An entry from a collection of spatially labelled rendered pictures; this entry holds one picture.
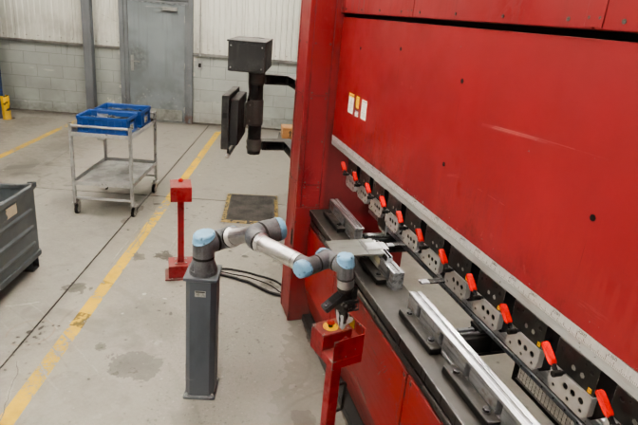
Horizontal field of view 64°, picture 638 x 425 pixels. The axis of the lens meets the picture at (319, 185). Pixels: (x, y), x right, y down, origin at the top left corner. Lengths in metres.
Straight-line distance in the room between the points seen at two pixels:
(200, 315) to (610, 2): 2.33
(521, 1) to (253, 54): 1.97
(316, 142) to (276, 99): 6.36
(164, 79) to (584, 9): 8.86
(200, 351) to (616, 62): 2.43
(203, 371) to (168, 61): 7.44
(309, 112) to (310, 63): 0.31
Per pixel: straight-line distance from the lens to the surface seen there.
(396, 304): 2.51
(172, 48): 9.84
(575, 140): 1.55
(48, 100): 10.77
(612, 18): 1.49
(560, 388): 1.69
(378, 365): 2.56
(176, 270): 4.35
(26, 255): 4.59
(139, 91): 10.09
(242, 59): 3.36
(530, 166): 1.68
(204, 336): 2.98
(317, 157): 3.39
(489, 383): 2.01
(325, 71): 3.29
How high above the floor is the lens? 2.14
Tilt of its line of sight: 18 degrees down
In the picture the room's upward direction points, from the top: 5 degrees clockwise
